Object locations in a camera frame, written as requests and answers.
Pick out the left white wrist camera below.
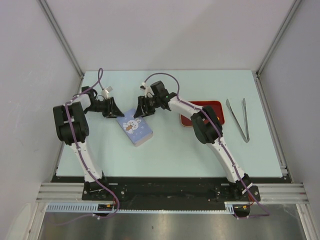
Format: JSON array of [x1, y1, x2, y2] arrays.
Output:
[[101, 86, 113, 99]]

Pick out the aluminium corner post right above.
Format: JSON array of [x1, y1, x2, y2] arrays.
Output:
[[256, 0, 303, 75]]

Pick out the metal tongs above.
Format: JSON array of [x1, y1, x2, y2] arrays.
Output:
[[225, 97, 251, 144]]

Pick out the red lacquer tray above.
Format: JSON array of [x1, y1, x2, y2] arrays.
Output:
[[180, 100, 225, 127]]

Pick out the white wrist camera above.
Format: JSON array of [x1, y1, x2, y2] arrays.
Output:
[[101, 86, 113, 99], [140, 82, 153, 97]]

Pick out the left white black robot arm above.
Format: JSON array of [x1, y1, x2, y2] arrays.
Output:
[[53, 86, 124, 200]]

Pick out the white slotted cable duct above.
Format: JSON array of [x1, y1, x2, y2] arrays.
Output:
[[46, 202, 234, 215]]

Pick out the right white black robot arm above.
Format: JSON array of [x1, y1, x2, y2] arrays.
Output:
[[134, 81, 253, 201]]

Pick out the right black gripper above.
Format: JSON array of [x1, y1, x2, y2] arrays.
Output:
[[134, 96, 161, 119]]

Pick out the aluminium frame rail left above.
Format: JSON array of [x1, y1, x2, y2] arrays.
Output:
[[36, 182, 84, 203]]

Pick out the aluminium frame rail right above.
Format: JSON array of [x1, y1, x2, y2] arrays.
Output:
[[255, 183, 309, 204]]

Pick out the aluminium frame rail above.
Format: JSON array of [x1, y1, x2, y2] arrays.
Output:
[[36, 182, 84, 203], [255, 183, 309, 204]]

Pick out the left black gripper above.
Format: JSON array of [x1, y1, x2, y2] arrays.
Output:
[[84, 97, 124, 119]]

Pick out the aluminium corner post left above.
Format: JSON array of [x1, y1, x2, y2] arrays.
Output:
[[36, 0, 84, 79]]

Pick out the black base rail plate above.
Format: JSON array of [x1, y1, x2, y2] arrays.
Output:
[[49, 175, 292, 211]]

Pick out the aluminium corner post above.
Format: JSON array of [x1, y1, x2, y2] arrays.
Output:
[[256, 0, 303, 75], [36, 0, 84, 79]]

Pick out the lavender cookie tin box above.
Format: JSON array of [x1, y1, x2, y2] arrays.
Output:
[[130, 131, 153, 147]]

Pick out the silver tin lid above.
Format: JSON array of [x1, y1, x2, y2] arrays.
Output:
[[116, 108, 153, 141]]

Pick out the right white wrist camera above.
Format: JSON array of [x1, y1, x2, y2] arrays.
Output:
[[140, 82, 153, 97]]

